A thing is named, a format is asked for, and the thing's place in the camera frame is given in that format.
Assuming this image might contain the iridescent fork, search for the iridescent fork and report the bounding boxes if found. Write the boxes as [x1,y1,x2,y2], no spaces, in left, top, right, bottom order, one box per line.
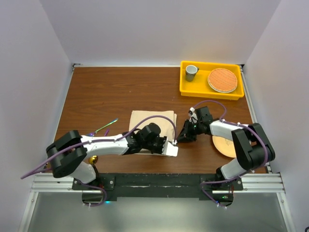
[88,118,118,136]

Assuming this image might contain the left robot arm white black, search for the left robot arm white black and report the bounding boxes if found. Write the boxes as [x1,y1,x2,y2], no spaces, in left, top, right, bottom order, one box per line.
[46,123,169,189]

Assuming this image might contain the beige cloth napkin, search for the beige cloth napkin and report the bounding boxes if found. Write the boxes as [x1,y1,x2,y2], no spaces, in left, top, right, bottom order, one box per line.
[129,110,178,158]

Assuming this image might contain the grey ceramic mug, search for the grey ceramic mug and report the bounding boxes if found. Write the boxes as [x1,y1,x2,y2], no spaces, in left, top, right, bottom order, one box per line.
[185,65,199,82]

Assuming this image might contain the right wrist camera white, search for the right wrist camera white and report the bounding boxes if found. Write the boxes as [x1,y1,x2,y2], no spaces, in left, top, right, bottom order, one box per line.
[188,107,198,123]

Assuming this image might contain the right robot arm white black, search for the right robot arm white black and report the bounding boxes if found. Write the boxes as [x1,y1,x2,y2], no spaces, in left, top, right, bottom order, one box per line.
[177,106,275,190]

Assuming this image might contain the aluminium frame rail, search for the aluminium frame rail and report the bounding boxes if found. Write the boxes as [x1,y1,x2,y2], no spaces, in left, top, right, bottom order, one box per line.
[19,173,296,232]

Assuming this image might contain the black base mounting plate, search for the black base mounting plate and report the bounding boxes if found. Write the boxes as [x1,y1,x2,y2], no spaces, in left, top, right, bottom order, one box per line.
[71,172,242,209]

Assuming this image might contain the yellow plastic tray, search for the yellow plastic tray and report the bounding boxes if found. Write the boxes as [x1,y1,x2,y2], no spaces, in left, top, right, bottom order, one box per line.
[179,60,244,100]

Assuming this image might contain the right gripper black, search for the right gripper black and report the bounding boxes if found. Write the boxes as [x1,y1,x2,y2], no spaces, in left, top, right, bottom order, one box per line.
[175,119,203,143]

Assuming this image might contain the golden round plate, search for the golden round plate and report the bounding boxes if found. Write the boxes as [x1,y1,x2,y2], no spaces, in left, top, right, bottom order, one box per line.
[212,136,236,158]

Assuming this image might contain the gold purple spoon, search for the gold purple spoon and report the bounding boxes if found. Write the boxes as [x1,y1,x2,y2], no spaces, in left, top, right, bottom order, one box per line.
[88,128,111,166]

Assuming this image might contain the orange woven coaster plate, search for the orange woven coaster plate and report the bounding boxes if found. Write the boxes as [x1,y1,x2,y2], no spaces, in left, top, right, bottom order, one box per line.
[207,68,238,93]

